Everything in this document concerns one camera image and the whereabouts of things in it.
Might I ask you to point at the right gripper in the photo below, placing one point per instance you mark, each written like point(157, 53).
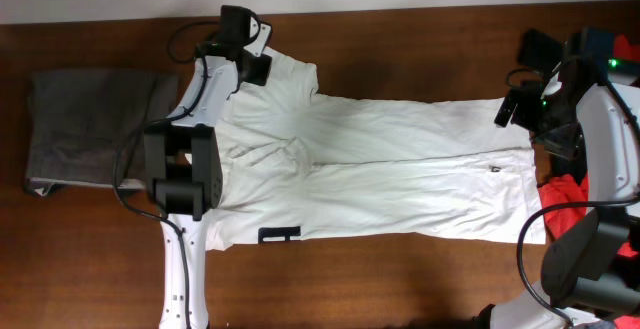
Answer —
point(561, 144)

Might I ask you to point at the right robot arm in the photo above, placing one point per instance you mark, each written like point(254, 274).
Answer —
point(527, 310)

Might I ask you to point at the red t-shirt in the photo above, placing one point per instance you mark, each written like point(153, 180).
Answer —
point(593, 263)

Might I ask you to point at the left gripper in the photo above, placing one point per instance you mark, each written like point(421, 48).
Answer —
point(259, 75)

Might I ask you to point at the white t-shirt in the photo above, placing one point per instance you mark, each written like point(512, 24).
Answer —
point(329, 166)

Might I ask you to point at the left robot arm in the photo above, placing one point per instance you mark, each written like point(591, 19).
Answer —
point(182, 163)

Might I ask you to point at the black garment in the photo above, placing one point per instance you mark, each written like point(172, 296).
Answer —
point(552, 122)

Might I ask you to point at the folded grey trousers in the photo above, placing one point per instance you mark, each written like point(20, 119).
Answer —
point(81, 116)

